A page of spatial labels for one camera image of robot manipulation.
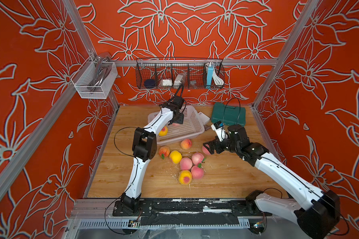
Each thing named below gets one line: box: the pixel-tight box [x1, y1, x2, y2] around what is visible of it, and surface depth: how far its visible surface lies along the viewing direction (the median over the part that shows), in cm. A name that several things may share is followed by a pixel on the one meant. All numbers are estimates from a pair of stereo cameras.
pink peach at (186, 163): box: [179, 157, 193, 171], surface depth 85 cm
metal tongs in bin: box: [86, 56, 111, 93], surface depth 86 cm
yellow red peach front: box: [178, 169, 192, 185], surface depth 79 cm
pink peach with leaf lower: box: [190, 165, 205, 180], surface depth 82 cm
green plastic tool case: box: [211, 102, 247, 127], surface depth 112 cm
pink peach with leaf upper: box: [191, 151, 205, 166], surface depth 86 cm
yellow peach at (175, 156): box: [169, 150, 182, 164], surface depth 88 cm
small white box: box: [197, 111, 211, 125], surface depth 112 cm
